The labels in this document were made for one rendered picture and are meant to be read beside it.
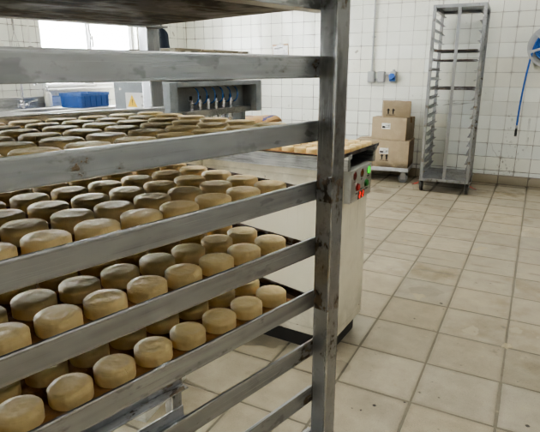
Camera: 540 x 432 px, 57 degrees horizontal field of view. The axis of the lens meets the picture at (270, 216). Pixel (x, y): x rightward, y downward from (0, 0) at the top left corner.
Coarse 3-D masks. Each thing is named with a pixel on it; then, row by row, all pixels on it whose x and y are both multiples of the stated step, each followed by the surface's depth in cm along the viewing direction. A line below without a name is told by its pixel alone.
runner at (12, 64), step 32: (0, 64) 41; (32, 64) 42; (64, 64) 44; (96, 64) 47; (128, 64) 49; (160, 64) 52; (192, 64) 55; (224, 64) 58; (256, 64) 62; (288, 64) 66
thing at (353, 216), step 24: (216, 168) 227; (240, 168) 220; (264, 168) 214; (288, 168) 208; (264, 216) 220; (288, 216) 213; (312, 216) 207; (360, 216) 224; (360, 240) 229; (312, 264) 213; (360, 264) 234; (312, 288) 216; (360, 288) 239; (312, 312) 219; (288, 336) 233; (312, 336) 226
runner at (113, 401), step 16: (288, 304) 76; (304, 304) 79; (256, 320) 71; (272, 320) 74; (288, 320) 77; (224, 336) 67; (240, 336) 69; (256, 336) 72; (192, 352) 63; (208, 352) 65; (224, 352) 67; (160, 368) 60; (176, 368) 61; (192, 368) 63; (128, 384) 56; (144, 384) 58; (160, 384) 60; (96, 400) 54; (112, 400) 55; (128, 400) 57; (64, 416) 51; (80, 416) 53; (96, 416) 54
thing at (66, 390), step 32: (256, 288) 84; (192, 320) 76; (224, 320) 72; (96, 352) 64; (128, 352) 67; (160, 352) 63; (32, 384) 59; (64, 384) 57; (96, 384) 60; (0, 416) 52; (32, 416) 52
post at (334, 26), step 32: (320, 64) 70; (320, 96) 71; (320, 128) 72; (320, 160) 74; (320, 192) 75; (320, 224) 76; (320, 256) 78; (320, 288) 79; (320, 320) 80; (320, 352) 82; (320, 384) 84; (320, 416) 85
